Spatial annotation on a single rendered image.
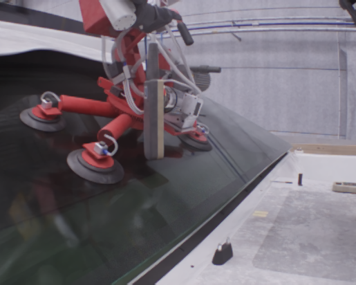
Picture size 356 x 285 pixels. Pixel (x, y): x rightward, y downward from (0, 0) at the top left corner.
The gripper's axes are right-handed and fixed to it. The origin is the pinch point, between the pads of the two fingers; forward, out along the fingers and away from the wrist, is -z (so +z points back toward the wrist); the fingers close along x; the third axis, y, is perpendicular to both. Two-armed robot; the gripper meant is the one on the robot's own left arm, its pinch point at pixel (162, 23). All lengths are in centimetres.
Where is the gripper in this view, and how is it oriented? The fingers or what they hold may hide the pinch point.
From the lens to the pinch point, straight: 100.7
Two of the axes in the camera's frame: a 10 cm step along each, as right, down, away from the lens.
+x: 8.3, -2.3, -5.1
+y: -2.6, -9.7, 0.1
